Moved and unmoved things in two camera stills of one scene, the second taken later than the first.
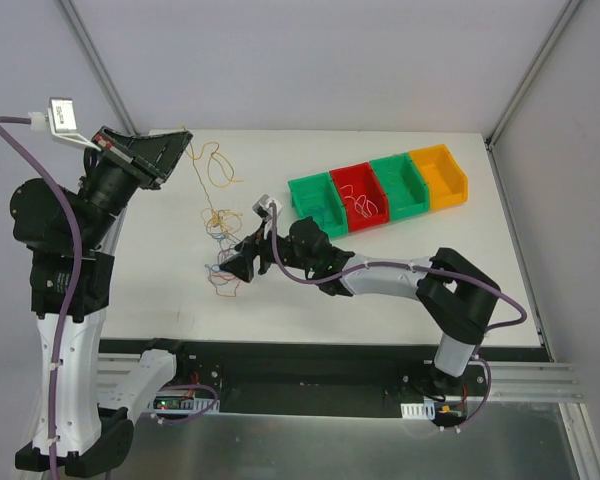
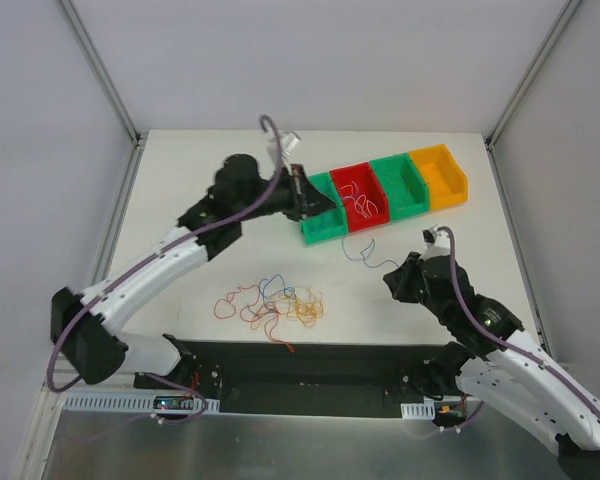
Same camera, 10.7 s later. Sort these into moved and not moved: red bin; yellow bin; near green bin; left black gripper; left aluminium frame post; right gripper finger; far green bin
Moved: right gripper finger; left black gripper
Not moved: yellow bin; red bin; near green bin; left aluminium frame post; far green bin
